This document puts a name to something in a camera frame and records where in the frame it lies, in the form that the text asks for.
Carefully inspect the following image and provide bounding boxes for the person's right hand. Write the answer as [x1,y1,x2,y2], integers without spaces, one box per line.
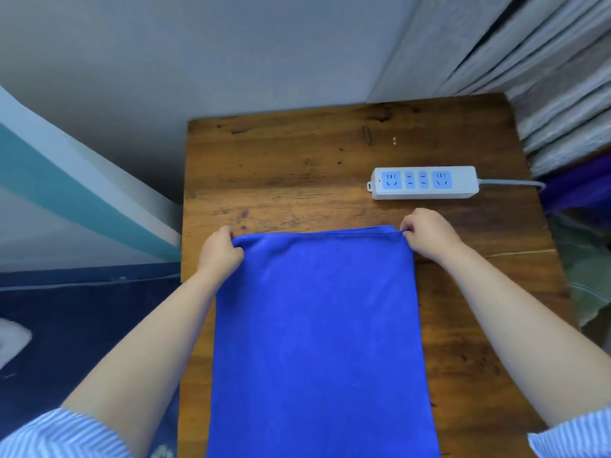
[399,208,467,264]

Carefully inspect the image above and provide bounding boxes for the person's left hand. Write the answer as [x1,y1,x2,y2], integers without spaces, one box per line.
[198,226,245,285]

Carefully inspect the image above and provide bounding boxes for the blue microfibre towel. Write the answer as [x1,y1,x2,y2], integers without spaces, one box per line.
[206,225,441,458]

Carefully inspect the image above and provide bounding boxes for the person's left forearm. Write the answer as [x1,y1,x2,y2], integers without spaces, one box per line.
[61,271,224,458]

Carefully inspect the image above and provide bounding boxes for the person's right forearm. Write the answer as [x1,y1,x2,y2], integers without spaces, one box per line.
[437,248,611,429]

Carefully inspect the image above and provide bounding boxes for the white power strip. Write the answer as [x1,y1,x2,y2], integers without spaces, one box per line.
[367,166,480,201]

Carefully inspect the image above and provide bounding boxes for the purple cloth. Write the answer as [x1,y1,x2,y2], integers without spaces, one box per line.
[538,152,611,216]

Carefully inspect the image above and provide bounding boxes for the green cloth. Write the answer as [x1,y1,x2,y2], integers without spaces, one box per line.
[548,210,611,354]

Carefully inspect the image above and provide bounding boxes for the dark blue bedding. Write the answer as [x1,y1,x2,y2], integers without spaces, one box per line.
[0,262,183,458]

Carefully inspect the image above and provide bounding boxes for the grey pleated curtain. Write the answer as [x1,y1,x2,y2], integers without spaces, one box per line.
[367,0,611,179]

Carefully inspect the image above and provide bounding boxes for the white cloth piece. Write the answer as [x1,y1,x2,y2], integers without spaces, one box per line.
[0,318,33,371]

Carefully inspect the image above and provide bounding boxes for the striped left shirt sleeve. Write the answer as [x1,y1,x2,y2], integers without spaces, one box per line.
[0,407,135,458]

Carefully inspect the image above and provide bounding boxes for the striped shirt sleeve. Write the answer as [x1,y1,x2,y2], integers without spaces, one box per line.
[0,407,135,458]
[527,408,611,458]

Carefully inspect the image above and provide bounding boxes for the striped right shirt sleeve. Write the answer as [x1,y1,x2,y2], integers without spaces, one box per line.
[527,408,611,458]

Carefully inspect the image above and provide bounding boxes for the grey power strip cable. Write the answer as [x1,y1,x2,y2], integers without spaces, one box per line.
[477,178,546,191]

